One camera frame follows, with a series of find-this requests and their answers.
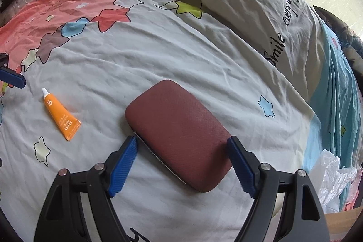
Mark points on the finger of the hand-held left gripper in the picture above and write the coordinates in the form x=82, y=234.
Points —
x=12, y=79

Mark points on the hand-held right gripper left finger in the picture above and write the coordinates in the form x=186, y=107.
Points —
x=122, y=168

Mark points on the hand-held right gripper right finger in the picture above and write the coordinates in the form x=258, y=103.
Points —
x=241, y=165

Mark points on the orange tube with white cap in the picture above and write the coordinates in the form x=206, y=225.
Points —
x=61, y=117

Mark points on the maroon textured case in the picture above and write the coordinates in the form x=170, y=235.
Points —
x=178, y=131

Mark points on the brown cardboard box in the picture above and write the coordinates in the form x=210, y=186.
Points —
x=337, y=222

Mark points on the white plastic bag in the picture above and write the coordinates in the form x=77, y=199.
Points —
x=331, y=174

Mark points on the star printed bedsheet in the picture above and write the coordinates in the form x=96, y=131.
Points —
x=141, y=46

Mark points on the dark floral pillow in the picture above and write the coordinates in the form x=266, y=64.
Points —
x=348, y=38

